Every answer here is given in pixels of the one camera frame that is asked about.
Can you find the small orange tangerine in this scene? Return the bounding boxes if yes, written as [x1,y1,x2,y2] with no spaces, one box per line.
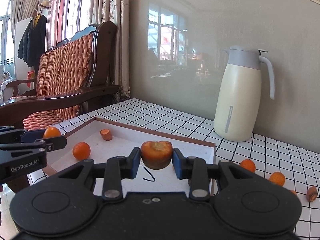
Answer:
[43,126,61,139]

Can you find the large orange fruit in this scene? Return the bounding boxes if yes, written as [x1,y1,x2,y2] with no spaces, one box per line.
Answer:
[72,142,91,161]

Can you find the carrot piece large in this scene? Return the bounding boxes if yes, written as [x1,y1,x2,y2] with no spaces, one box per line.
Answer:
[140,141,173,170]

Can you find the brown-rimmed white cardboard tray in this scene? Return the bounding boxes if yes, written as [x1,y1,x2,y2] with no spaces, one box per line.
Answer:
[43,118,215,194]

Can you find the carrot chunk in tray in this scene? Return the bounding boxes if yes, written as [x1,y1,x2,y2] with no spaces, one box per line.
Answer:
[100,129,113,141]

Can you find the tangerine on table left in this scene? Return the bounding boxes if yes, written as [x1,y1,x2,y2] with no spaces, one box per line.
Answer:
[240,159,256,173]

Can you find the tangerine on table middle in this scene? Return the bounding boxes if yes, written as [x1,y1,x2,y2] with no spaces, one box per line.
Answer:
[269,172,286,186]

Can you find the orange quilted sofa cushion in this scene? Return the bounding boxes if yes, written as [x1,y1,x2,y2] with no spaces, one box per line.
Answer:
[17,33,94,130]

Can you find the cream thermos jug grey lid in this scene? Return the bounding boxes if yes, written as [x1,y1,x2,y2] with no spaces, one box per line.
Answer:
[214,46,276,142]

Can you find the dark jacket hanging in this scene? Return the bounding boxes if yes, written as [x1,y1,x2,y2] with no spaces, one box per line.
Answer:
[17,15,47,75]

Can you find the white checkered tablecloth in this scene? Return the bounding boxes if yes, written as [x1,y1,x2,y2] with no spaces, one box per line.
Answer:
[56,99,319,239]

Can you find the carrot chunk on table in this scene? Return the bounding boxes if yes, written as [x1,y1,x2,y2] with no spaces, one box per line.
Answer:
[306,186,318,202]

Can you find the dark wooden sofa chair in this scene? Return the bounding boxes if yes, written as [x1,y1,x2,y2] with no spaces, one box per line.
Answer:
[0,21,121,193]

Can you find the straw hat on rack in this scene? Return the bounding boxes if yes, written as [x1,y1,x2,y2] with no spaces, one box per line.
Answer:
[39,0,50,9]

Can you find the beige patterned curtain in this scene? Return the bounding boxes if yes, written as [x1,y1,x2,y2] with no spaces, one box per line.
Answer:
[11,0,131,103]

